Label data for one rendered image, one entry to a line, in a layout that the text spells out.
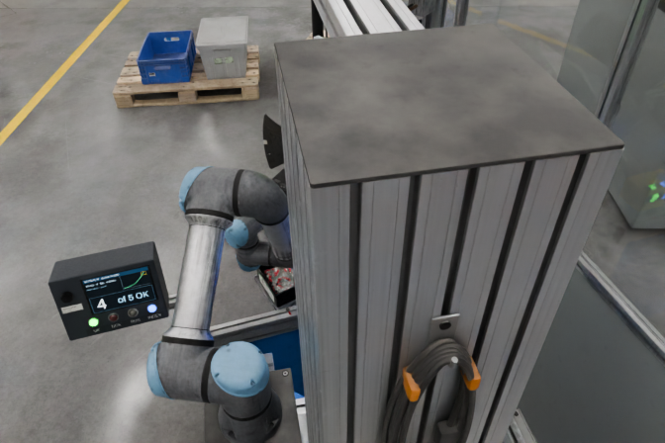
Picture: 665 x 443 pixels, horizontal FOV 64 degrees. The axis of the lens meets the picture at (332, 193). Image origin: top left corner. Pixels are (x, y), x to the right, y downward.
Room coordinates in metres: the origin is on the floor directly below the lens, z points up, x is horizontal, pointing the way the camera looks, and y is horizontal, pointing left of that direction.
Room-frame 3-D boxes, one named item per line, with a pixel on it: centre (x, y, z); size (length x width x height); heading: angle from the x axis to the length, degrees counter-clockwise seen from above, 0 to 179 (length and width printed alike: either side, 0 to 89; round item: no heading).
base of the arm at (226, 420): (0.64, 0.21, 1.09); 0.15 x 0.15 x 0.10
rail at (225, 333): (1.12, 0.03, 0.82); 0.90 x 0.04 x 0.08; 107
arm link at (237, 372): (0.64, 0.21, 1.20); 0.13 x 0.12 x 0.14; 82
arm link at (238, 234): (1.15, 0.27, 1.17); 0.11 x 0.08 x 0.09; 144
